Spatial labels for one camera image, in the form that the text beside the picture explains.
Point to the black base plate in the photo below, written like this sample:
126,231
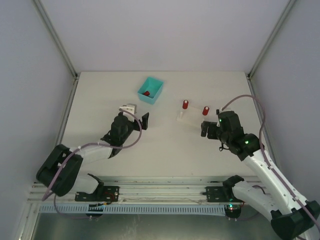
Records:
107,194
220,194

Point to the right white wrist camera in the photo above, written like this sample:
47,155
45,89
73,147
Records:
221,110

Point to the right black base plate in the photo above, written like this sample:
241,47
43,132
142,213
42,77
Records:
220,194

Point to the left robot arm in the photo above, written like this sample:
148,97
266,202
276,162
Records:
61,172

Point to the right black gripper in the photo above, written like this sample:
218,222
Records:
211,131

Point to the grey slotted cable duct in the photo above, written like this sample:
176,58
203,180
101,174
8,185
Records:
135,209

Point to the aluminium rail frame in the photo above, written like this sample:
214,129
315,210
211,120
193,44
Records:
152,190

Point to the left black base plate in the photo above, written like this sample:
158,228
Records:
107,194

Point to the right aluminium corner post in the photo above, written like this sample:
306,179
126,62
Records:
273,34

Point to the left aluminium corner post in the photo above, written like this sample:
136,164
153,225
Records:
40,8

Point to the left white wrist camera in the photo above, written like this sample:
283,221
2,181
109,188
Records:
131,108

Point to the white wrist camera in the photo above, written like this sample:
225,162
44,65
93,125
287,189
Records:
131,108
221,110

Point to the white peg fixture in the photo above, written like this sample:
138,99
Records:
191,116

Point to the aluminium corner post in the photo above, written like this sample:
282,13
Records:
40,8
273,34

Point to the red large spring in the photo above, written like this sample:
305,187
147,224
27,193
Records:
205,111

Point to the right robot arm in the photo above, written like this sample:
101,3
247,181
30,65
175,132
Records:
288,211

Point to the teal plastic bin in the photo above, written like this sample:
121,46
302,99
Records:
154,86

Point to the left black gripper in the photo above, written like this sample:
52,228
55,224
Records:
137,124

